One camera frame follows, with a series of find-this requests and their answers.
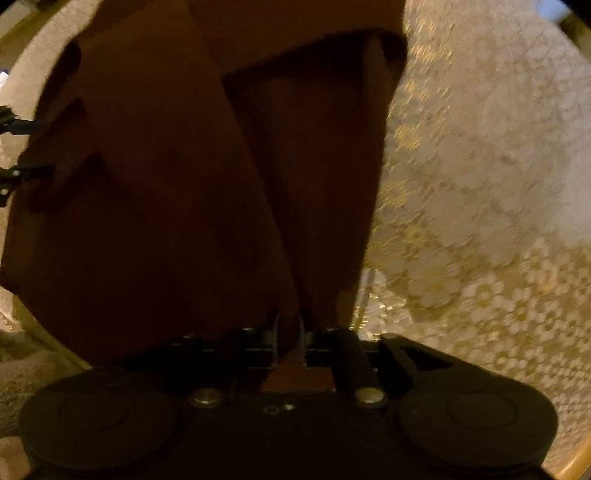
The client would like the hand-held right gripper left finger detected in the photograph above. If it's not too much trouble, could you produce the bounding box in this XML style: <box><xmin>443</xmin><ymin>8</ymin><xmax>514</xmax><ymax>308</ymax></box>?
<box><xmin>171</xmin><ymin>316</ymin><xmax>282</xmax><ymax>409</ymax></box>

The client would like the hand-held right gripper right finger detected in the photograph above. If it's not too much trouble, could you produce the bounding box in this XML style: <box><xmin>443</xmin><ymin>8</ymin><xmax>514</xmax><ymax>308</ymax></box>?
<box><xmin>300</xmin><ymin>318</ymin><xmax>455</xmax><ymax>409</ymax></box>

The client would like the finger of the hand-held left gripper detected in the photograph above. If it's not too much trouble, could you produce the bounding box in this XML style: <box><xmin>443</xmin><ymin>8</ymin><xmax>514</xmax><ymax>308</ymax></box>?
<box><xmin>0</xmin><ymin>105</ymin><xmax>49</xmax><ymax>136</ymax></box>
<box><xmin>0</xmin><ymin>164</ymin><xmax>54</xmax><ymax>195</ymax></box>

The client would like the maroon garment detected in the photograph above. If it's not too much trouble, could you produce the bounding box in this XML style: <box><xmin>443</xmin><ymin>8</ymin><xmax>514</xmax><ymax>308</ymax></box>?
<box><xmin>0</xmin><ymin>0</ymin><xmax>409</xmax><ymax>393</ymax></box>

